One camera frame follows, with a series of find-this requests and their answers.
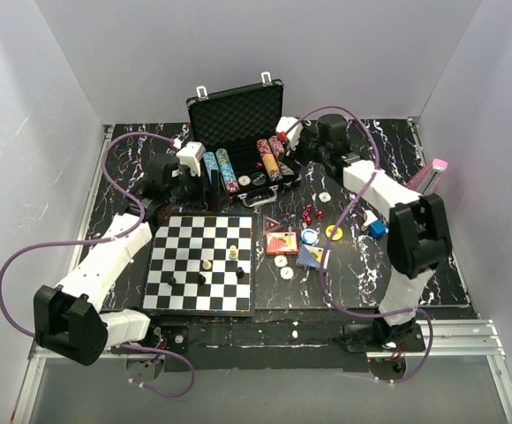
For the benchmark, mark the aluminium rail frame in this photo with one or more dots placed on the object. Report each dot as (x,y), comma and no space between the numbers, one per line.
(442,338)

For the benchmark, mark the red playing card deck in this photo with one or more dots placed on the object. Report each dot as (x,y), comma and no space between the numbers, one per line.
(282,243)

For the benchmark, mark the black white chess board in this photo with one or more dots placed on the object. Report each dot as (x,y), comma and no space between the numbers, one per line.
(178,249)

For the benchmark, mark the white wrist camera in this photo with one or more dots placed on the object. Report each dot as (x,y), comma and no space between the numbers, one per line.
(191,155)
(288,131)

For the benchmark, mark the triangular all-in marker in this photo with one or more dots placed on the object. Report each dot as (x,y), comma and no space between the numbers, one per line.
(270,224)

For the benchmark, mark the red yellow chip column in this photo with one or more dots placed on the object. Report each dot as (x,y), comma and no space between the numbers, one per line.
(268,159)

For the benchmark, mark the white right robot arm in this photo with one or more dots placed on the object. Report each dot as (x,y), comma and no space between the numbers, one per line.
(418,233)

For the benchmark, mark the white chess pawn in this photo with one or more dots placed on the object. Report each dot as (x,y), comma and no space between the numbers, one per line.
(206,264)

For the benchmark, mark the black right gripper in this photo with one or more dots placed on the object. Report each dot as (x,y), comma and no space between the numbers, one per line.
(308,132)

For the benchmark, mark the grey white chip stack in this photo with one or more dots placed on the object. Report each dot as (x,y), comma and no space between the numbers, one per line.
(325,197)

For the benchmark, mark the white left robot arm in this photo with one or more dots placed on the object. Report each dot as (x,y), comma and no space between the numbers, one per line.
(68,317)

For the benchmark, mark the white and blue block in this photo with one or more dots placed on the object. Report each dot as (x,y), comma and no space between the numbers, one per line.
(372,225)

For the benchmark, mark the black poker set case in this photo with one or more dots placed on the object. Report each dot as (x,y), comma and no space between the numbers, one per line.
(235,119)

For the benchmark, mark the yellow big blind button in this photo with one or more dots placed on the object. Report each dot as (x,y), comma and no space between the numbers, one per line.
(333,233)

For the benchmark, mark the green blue chip column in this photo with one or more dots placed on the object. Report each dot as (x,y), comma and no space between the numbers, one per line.
(228,174)

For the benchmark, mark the white single chip in case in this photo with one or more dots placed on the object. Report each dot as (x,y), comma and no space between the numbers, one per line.
(244,180)

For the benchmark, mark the blue playing card deck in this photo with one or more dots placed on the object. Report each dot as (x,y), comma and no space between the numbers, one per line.
(312,257)

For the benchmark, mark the grey dealer button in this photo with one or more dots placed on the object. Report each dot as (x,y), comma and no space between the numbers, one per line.
(258,178)

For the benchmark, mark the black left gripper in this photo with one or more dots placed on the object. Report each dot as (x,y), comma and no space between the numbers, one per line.
(215,200)

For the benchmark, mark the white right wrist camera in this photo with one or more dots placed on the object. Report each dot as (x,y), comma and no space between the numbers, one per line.
(288,131)

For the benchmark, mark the blue small blind button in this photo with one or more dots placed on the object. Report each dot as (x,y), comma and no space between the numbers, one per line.
(309,236)

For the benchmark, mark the white loose poker chip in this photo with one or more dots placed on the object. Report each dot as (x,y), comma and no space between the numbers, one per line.
(280,261)
(286,273)

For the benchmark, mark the light blue chip column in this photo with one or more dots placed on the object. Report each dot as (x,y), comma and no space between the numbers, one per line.
(210,162)

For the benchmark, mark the purple red chip column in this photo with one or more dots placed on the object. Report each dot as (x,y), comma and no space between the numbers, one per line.
(278,151)

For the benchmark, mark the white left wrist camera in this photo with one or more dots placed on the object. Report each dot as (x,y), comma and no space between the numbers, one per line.
(191,155)

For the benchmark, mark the pink metronome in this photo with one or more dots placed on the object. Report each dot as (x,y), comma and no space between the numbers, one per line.
(427,180)

